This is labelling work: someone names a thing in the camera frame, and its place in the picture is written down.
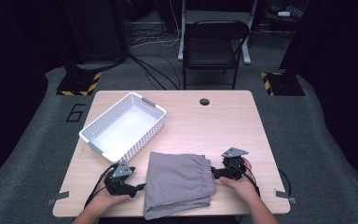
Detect black folding chair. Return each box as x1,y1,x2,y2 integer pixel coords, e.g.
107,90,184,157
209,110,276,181
182,20,252,91

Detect grey table bracket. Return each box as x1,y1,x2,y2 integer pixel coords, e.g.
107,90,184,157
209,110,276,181
273,189,297,205
46,190,71,206

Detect black floor cables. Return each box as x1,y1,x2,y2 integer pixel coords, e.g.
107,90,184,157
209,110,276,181
126,18,182,91

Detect black cable at table edge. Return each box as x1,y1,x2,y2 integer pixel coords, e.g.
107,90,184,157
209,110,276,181
278,168,293,198

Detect white perforated plastic basket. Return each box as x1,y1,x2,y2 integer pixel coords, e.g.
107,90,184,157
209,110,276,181
78,91,167,163

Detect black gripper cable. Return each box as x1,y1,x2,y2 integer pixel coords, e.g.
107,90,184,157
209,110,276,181
229,161,261,198
83,163,117,208

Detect grey pants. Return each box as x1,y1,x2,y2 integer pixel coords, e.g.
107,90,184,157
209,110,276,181
143,151,216,221

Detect person's left hand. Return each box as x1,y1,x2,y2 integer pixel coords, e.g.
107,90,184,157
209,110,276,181
93,169,131,210

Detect striped black stand base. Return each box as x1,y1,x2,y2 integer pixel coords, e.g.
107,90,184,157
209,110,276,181
56,71,103,97
259,71,306,97

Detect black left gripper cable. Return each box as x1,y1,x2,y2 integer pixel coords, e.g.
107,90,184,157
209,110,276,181
83,163,117,208

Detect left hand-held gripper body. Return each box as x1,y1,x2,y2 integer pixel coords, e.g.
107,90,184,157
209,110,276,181
104,160,138,198

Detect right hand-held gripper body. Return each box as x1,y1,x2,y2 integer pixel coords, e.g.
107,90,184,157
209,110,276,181
220,147,250,181

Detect person's right hand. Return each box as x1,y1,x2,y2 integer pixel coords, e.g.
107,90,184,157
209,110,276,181
218,157,261,203

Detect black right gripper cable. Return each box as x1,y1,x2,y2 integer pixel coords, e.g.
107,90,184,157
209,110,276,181
229,161,261,198

